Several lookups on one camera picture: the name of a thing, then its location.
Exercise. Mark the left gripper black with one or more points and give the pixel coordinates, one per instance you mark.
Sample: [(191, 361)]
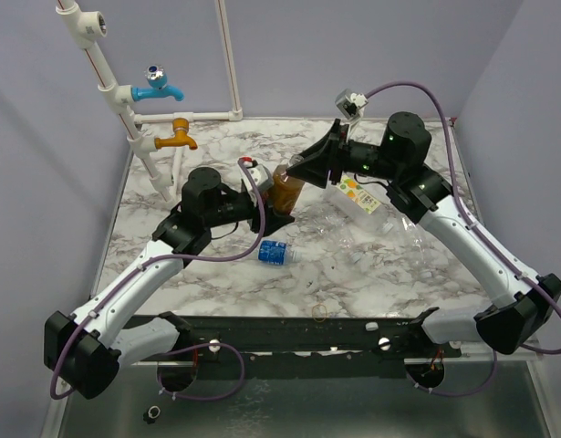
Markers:
[(274, 221)]

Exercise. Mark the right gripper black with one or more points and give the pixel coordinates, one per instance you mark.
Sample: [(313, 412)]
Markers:
[(337, 154)]

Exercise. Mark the golden energy drink bottle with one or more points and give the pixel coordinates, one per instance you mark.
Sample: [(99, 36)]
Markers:
[(286, 189)]

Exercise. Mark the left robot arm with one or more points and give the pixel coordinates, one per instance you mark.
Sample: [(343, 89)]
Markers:
[(88, 347)]

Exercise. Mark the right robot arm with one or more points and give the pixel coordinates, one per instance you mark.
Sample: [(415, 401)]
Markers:
[(521, 299)]

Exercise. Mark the blue label water bottle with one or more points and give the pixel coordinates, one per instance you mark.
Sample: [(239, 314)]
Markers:
[(274, 253)]

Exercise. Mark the orange label clear bottle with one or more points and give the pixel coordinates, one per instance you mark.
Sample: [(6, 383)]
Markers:
[(359, 205)]

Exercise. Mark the clear plastic bottle middle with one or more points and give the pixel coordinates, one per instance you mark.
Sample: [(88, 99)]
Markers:
[(331, 224)]

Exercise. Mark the yellow rubber band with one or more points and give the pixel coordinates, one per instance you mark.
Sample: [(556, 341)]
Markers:
[(319, 312)]

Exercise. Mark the orange faucet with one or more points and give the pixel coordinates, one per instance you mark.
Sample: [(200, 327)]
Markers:
[(180, 137)]

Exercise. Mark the blue faucet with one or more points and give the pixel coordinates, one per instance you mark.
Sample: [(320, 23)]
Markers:
[(159, 87)]

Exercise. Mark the small black white knob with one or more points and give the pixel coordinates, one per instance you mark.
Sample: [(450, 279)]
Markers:
[(152, 414)]

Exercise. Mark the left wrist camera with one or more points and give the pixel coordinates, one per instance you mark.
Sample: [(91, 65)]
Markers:
[(262, 177)]

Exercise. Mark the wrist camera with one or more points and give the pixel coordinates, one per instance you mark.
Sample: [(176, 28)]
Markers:
[(262, 177), (352, 106)]

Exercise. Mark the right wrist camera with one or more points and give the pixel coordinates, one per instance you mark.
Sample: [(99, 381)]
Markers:
[(352, 106)]

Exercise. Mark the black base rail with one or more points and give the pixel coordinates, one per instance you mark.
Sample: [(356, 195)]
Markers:
[(304, 348)]

